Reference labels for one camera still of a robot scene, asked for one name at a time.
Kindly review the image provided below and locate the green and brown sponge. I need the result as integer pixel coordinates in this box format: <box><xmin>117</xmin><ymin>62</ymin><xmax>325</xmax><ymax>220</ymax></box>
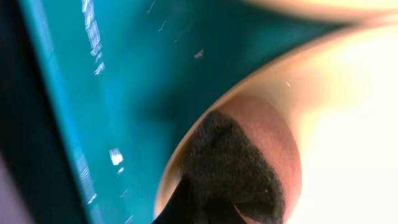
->
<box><xmin>185</xmin><ymin>95</ymin><xmax>302</xmax><ymax>223</ymax></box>

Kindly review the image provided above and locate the teal plastic serving tray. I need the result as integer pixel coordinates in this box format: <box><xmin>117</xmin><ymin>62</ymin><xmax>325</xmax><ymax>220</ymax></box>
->
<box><xmin>20</xmin><ymin>0</ymin><xmax>342</xmax><ymax>223</ymax></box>

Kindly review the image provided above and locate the yellow-green plate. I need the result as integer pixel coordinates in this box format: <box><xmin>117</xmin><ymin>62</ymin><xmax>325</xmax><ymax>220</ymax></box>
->
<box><xmin>154</xmin><ymin>23</ymin><xmax>397</xmax><ymax>223</ymax></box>

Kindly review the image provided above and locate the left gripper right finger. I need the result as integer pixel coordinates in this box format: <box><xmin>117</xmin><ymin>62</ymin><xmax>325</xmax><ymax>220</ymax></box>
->
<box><xmin>206</xmin><ymin>199</ymin><xmax>246</xmax><ymax>224</ymax></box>

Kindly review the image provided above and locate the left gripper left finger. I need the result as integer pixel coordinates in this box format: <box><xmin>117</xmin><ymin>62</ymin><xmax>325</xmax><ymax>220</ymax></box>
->
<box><xmin>152</xmin><ymin>175</ymin><xmax>197</xmax><ymax>224</ymax></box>

